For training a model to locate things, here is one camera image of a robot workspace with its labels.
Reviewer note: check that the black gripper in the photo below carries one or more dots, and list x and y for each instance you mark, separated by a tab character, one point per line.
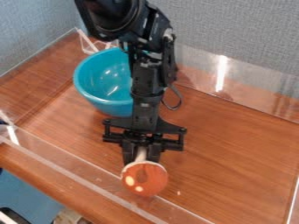
165	137

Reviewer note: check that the brown toy mushroom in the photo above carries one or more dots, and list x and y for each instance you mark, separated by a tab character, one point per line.
145	177

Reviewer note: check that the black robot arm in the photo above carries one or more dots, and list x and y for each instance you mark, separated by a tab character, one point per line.
140	26

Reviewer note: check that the blue plastic bowl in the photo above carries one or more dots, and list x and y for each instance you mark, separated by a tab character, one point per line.
102	79

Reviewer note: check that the clear acrylic front barrier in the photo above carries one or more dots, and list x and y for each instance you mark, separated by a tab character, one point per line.
85	186

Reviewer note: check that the clear acrylic barrier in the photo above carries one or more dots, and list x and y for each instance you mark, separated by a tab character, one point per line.
250	85
85	186

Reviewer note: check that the clear acrylic back barrier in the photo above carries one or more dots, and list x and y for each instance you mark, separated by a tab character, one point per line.
250	85

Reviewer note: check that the clear acrylic corner bracket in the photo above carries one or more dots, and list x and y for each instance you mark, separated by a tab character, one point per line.
93	47

